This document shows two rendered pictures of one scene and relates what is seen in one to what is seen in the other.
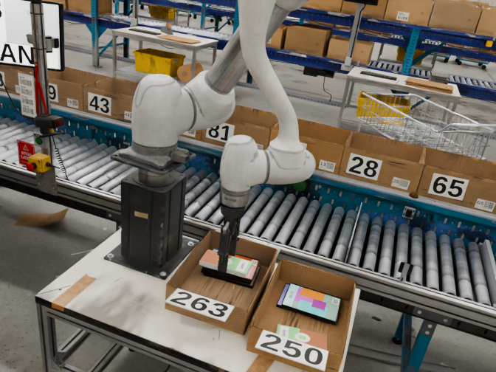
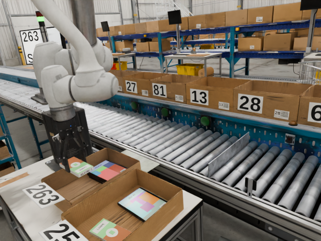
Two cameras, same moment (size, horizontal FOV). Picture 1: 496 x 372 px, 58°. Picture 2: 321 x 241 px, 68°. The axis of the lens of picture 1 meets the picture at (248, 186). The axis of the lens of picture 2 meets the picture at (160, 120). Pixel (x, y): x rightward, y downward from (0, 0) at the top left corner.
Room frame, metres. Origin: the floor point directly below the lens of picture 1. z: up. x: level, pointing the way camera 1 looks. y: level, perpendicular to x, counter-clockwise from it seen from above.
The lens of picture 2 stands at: (0.59, -0.75, 1.45)
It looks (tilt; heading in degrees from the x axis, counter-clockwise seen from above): 21 degrees down; 29
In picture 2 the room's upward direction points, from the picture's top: 5 degrees counter-clockwise
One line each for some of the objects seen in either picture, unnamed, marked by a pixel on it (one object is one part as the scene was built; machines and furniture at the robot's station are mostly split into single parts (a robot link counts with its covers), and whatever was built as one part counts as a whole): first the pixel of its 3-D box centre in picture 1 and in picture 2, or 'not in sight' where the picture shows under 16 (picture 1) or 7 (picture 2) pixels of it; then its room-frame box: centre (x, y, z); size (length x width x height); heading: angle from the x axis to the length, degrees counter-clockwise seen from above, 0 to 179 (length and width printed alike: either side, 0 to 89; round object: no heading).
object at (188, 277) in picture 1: (225, 276); (93, 178); (1.30, 0.04, 0.80); 0.38 x 0.28 x 0.10; 166
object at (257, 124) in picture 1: (243, 128); (177, 87); (2.46, 0.07, 0.96); 0.39 x 0.29 x 0.17; 74
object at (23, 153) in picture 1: (32, 155); not in sight; (1.96, 1.06, 0.85); 0.16 x 0.01 x 0.13; 74
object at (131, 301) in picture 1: (209, 295); (84, 191); (1.27, 0.08, 0.74); 1.00 x 0.58 x 0.03; 73
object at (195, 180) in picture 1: (183, 190); (131, 127); (2.06, 0.33, 0.72); 0.52 x 0.05 x 0.05; 164
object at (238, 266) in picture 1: (226, 263); (76, 166); (1.22, 0.04, 0.92); 0.16 x 0.07 x 0.02; 76
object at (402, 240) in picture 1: (401, 252); (272, 171); (1.75, -0.73, 0.72); 0.52 x 0.05 x 0.05; 164
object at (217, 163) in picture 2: (353, 231); (230, 153); (1.82, -0.52, 0.76); 0.46 x 0.01 x 0.09; 164
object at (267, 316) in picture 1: (305, 312); (125, 211); (1.17, -0.24, 0.80); 0.38 x 0.28 x 0.10; 165
